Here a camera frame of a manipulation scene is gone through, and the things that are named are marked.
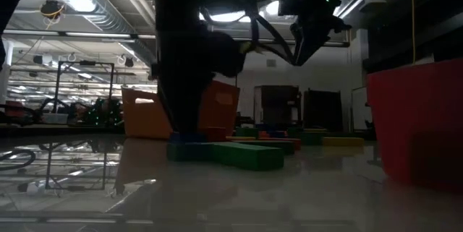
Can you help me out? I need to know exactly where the yellow ceiling cable reel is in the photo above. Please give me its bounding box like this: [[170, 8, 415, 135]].
[[39, 0, 67, 20]]

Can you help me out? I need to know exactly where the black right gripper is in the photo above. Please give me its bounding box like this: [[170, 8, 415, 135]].
[[277, 0, 353, 67]]

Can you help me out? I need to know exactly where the dark cabinet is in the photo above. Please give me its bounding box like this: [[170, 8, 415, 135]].
[[254, 85, 302, 126], [303, 89, 343, 135]]

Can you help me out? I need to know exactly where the dark background robot station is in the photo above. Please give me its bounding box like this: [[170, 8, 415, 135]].
[[0, 94, 126, 129]]

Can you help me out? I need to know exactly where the long silver spiral duct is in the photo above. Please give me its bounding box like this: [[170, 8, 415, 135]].
[[34, 0, 158, 65]]

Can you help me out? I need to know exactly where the yellow hanging cable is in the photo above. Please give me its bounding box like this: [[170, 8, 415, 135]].
[[411, 0, 417, 64]]

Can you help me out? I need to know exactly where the bright ceiling light panel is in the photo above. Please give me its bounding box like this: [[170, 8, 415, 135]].
[[198, 0, 290, 23]]

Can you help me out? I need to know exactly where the long red block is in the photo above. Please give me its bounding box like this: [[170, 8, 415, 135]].
[[258, 137, 302, 151]]

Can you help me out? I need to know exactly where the white storage box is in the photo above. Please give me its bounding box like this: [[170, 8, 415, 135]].
[[42, 112, 69, 125]]

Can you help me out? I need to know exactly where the long green studded brick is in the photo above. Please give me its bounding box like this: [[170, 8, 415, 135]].
[[289, 127, 328, 145]]

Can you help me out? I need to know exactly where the orange plastic bin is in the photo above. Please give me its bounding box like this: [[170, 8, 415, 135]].
[[121, 80, 240, 140]]

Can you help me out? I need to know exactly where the tall black station frame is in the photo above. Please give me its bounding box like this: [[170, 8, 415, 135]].
[[54, 60, 115, 124]]

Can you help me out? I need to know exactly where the long green block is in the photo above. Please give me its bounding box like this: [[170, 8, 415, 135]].
[[166, 141, 215, 163], [231, 139, 296, 155], [212, 142, 286, 172]]

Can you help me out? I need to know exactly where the pink plastic tray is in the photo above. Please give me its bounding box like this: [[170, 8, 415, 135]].
[[365, 58, 463, 193]]

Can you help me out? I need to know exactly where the silver horizontal frame bar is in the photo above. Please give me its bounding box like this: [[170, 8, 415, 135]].
[[0, 28, 351, 48]]

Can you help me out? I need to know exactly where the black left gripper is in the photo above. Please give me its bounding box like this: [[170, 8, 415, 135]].
[[155, 29, 250, 134]]

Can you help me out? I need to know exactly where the small green block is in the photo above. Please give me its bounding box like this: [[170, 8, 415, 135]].
[[237, 126, 260, 138]]

